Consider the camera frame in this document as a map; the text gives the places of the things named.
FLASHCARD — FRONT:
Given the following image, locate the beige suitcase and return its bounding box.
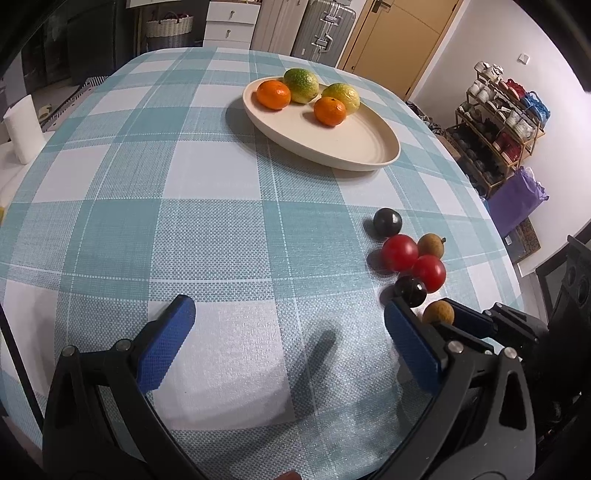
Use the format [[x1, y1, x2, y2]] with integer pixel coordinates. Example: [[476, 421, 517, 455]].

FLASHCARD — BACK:
[[250, 0, 308, 56]]

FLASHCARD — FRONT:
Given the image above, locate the large green passion fruit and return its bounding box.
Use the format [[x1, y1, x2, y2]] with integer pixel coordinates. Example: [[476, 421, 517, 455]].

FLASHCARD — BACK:
[[283, 68, 320, 104]]

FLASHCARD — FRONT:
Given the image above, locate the woven laundry basket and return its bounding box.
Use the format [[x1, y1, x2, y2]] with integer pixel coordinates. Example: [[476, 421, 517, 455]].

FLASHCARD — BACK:
[[145, 12, 193, 51]]

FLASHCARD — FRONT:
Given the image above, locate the dark plum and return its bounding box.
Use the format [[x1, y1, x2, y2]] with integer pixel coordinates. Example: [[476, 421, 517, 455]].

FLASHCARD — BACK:
[[373, 208, 403, 238], [394, 276, 428, 308]]

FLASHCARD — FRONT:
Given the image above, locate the red tomato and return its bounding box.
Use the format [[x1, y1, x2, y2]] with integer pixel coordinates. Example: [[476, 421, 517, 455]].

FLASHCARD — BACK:
[[381, 234, 419, 272], [411, 255, 447, 293]]

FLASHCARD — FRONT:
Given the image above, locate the cream oval plate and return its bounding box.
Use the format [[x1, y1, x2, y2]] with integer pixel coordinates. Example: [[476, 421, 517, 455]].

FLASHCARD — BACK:
[[242, 78, 402, 172]]

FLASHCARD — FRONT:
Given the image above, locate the brown longan fruit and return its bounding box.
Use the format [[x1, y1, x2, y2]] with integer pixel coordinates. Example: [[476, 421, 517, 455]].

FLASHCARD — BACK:
[[422, 300, 455, 325], [417, 233, 446, 259]]

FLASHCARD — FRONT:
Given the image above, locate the purple bag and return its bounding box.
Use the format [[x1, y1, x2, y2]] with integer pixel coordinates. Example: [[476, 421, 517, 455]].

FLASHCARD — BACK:
[[487, 167, 549, 238]]

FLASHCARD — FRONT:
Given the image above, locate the white paper towel roll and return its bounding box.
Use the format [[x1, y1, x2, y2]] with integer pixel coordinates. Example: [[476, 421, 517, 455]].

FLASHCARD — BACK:
[[3, 95, 46, 165]]

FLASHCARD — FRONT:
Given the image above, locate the white drawer cabinet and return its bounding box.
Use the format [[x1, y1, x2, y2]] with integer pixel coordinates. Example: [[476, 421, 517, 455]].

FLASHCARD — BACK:
[[202, 1, 260, 50]]

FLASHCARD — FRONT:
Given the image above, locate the wooden door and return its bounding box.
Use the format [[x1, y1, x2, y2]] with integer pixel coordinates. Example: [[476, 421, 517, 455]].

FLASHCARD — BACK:
[[338, 0, 467, 100]]

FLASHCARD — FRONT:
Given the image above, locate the silver suitcase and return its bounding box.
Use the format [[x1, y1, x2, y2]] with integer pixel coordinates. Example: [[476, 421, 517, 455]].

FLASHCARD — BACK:
[[291, 0, 356, 67]]

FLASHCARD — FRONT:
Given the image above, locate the tea set shelf rack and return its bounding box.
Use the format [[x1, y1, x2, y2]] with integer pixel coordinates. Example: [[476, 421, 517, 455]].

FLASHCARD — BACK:
[[446, 61, 551, 199]]

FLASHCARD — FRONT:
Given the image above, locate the yellow green passion fruit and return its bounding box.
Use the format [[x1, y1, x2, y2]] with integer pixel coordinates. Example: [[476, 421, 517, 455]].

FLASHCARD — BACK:
[[322, 83, 361, 115]]

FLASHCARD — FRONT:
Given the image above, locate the teal plaid tablecloth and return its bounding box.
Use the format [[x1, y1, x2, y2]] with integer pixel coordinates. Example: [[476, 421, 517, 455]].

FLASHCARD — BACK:
[[1, 48, 523, 479]]

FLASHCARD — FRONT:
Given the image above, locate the orange mandarin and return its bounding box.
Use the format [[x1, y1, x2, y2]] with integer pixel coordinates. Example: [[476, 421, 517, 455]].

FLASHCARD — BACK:
[[256, 79, 291, 111], [314, 96, 348, 127]]

